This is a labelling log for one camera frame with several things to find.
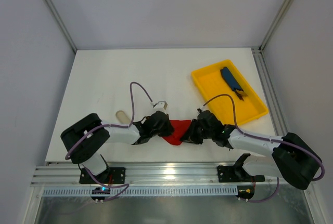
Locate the red paper napkin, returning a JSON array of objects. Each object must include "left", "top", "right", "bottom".
[{"left": 162, "top": 120, "right": 191, "bottom": 146}]

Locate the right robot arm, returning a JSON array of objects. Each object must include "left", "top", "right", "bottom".
[{"left": 180, "top": 110, "right": 322, "bottom": 190}]

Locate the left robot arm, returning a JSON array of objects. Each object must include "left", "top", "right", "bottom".
[{"left": 60, "top": 111, "right": 174, "bottom": 184}]

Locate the yellow plastic bin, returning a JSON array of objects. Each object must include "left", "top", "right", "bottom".
[{"left": 191, "top": 59, "right": 268, "bottom": 125}]

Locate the right controller board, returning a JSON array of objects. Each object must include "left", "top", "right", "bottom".
[{"left": 236, "top": 185, "right": 255, "bottom": 202}]

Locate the controller board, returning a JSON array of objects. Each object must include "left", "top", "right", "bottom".
[
  {"left": 91, "top": 187, "right": 111, "bottom": 203},
  {"left": 236, "top": 185, "right": 255, "bottom": 202}
]

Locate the left controller board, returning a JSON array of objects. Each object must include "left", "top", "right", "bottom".
[{"left": 91, "top": 187, "right": 111, "bottom": 203}]

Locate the aluminium mounting rail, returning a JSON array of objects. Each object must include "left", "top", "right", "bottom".
[{"left": 30, "top": 162, "right": 315, "bottom": 187}]

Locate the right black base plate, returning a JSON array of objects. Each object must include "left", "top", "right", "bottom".
[{"left": 216, "top": 165, "right": 265, "bottom": 183}]

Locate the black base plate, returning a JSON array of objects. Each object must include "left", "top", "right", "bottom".
[
  {"left": 79, "top": 167, "right": 126, "bottom": 185},
  {"left": 216, "top": 165, "right": 265, "bottom": 183}
]

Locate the slotted cable duct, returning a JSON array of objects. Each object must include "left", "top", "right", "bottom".
[{"left": 42, "top": 185, "right": 237, "bottom": 197}]

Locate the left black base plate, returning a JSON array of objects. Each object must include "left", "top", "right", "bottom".
[{"left": 79, "top": 167, "right": 126, "bottom": 185}]

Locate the right side aluminium rail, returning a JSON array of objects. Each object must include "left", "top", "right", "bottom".
[{"left": 251, "top": 47, "right": 288, "bottom": 135}]

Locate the right aluminium frame post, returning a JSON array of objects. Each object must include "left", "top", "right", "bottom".
[{"left": 259, "top": 0, "right": 294, "bottom": 52}]

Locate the aluminium frame post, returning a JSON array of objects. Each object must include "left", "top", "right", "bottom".
[
  {"left": 43, "top": 0, "right": 78, "bottom": 54},
  {"left": 259, "top": 0, "right": 294, "bottom": 52}
]

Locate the left aluminium frame post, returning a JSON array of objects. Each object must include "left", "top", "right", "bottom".
[{"left": 43, "top": 0, "right": 78, "bottom": 54}]

